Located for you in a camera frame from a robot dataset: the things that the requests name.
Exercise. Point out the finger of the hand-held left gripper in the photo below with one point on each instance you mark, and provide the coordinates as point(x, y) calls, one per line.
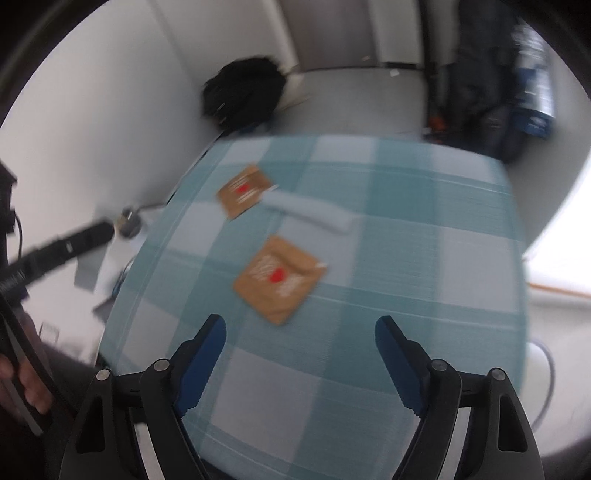
point(74, 244)

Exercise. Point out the white plastic bag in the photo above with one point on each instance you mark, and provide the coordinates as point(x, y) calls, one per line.
point(293, 90)

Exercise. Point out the grey brown door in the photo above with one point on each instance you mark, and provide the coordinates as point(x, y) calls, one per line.
point(341, 32)

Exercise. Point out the black hanging jacket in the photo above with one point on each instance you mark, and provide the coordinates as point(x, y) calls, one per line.
point(475, 78)

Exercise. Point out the grey round metal object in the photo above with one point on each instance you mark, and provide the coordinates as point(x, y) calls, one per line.
point(130, 224)

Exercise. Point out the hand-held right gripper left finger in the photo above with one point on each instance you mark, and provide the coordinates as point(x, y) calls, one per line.
point(198, 369)

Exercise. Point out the black backpack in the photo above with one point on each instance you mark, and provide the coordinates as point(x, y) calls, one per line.
point(244, 92)

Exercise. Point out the silver folded umbrella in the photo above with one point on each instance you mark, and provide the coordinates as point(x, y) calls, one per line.
point(535, 87)

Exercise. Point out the plaid teal tablecloth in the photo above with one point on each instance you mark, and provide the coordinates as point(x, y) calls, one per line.
point(369, 277)

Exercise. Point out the person's left hand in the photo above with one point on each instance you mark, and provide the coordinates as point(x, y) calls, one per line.
point(34, 394)

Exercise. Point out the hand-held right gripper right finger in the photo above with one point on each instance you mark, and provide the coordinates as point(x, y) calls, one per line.
point(401, 364)

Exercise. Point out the brown packet with red mark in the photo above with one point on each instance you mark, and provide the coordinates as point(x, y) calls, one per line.
point(244, 191)
point(277, 279)

